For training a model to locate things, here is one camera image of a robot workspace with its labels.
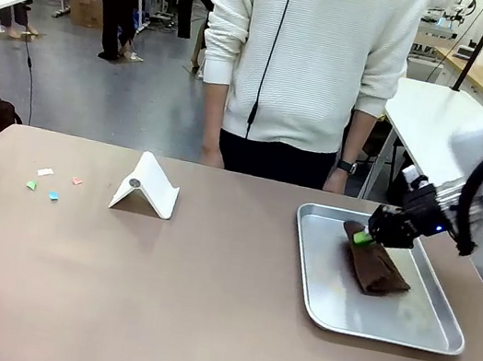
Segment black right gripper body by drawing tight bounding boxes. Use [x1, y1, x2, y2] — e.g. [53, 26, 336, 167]
[393, 170, 453, 242]

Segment brown cloth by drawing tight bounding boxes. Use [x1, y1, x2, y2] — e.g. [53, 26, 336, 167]
[331, 218, 422, 305]

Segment person's left forearm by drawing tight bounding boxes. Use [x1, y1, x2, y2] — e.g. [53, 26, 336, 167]
[338, 107, 379, 169]

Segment person's right forearm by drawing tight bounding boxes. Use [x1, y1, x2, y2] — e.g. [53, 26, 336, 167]
[193, 79, 237, 155]

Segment person's left hand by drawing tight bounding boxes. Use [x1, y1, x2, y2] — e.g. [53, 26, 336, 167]
[321, 167, 354, 196]

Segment person's right hand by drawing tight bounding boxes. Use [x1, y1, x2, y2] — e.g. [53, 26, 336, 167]
[197, 142, 230, 171]

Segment black wristwatch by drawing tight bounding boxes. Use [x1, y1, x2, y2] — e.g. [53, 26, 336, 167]
[335, 157, 360, 177]

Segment metal tray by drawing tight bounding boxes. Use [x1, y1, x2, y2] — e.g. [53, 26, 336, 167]
[276, 200, 483, 358]

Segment large white side table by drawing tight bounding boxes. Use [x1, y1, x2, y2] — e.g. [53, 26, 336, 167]
[358, 71, 483, 218]

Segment person's black trousers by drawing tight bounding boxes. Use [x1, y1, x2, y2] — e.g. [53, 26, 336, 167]
[212, 126, 341, 192]

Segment wooden desk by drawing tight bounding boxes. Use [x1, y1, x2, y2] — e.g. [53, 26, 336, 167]
[425, 44, 483, 99]

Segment black stand pole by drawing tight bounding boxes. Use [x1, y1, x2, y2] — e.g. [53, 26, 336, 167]
[451, 0, 483, 97]

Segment person's white knit sweater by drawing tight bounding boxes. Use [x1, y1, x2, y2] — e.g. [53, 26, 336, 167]
[186, 0, 430, 169]

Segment white roller stand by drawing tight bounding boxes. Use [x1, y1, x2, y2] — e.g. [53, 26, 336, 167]
[107, 145, 186, 222]

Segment cardboard box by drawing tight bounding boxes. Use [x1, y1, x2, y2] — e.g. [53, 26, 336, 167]
[63, 0, 109, 31]

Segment thin black cord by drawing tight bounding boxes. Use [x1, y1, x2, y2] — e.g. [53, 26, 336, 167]
[244, 0, 299, 143]

